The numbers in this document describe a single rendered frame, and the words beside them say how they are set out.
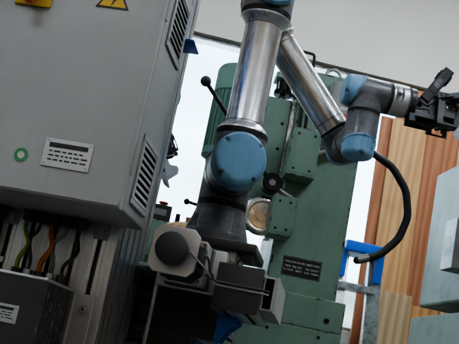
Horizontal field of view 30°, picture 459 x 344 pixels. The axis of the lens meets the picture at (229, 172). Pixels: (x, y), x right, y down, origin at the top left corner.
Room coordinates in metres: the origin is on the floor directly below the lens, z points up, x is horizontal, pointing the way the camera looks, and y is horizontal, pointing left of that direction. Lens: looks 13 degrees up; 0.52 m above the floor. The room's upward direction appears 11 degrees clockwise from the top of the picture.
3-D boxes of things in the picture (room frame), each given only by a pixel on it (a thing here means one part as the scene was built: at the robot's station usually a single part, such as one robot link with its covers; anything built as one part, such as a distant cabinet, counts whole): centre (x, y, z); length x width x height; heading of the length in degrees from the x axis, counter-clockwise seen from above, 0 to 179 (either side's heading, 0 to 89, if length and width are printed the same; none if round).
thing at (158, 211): (2.69, 0.21, 0.99); 0.13 x 0.11 x 0.06; 2
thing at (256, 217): (2.55, -0.12, 1.02); 0.12 x 0.03 x 0.12; 92
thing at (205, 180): (1.96, 0.00, 0.98); 0.13 x 0.12 x 0.14; 6
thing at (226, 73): (2.67, 0.01, 1.35); 0.18 x 0.18 x 0.31
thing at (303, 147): (2.53, -0.21, 1.22); 0.09 x 0.08 x 0.15; 92
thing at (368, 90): (1.86, -0.27, 1.21); 0.11 x 0.08 x 0.09; 96
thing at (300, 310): (2.67, -0.11, 0.76); 0.57 x 0.45 x 0.09; 92
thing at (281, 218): (2.52, -0.18, 1.02); 0.09 x 0.07 x 0.12; 2
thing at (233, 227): (1.97, 0.00, 0.87); 0.15 x 0.15 x 0.10
